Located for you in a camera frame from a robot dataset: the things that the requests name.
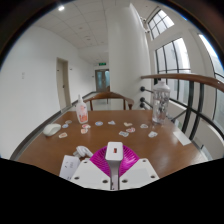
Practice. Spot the white block charger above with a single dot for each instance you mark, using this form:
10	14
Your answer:
114	155

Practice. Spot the wooden-topped black metal railing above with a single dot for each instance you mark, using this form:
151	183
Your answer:
186	79

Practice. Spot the tall black-framed window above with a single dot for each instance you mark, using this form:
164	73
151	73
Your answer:
173	56

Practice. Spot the round ceiling light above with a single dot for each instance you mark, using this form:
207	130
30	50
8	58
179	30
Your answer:
61	8

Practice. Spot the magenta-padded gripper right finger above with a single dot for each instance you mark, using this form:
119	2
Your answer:
140	173

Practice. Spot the small high window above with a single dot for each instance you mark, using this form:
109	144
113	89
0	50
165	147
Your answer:
160	23

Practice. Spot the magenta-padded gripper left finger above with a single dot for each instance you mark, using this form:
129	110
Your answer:
90	175

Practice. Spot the glazed double door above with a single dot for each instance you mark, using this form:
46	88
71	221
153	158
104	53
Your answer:
102	80

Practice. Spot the beige side door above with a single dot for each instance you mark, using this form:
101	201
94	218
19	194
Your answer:
62	85

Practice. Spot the green exit sign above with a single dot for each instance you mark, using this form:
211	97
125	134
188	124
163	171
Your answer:
102	63

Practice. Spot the small colourful sticker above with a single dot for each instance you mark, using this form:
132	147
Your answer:
144	126
86	126
63	135
130	129
65	126
98	123
68	122
84	131
128	124
111	122
152	134
123	133

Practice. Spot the wooden chair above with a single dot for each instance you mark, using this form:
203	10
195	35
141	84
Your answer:
108	95

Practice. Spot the white computer mouse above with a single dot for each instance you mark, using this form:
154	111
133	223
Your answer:
51	130

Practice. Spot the white squeeze bottle orange label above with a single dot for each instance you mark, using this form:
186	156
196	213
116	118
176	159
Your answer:
82	113

